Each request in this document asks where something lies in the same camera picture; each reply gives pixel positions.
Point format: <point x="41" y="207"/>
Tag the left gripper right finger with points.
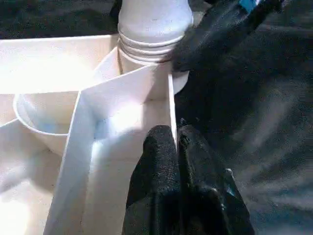
<point x="207" y="203"/>

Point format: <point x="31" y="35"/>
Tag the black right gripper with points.
<point x="264" y="6"/>

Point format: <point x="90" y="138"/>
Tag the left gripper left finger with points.
<point x="156" y="176"/>

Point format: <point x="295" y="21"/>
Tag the white plastic table leg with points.
<point x="154" y="24"/>

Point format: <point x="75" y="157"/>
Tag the black glossy mat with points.
<point x="269" y="122"/>

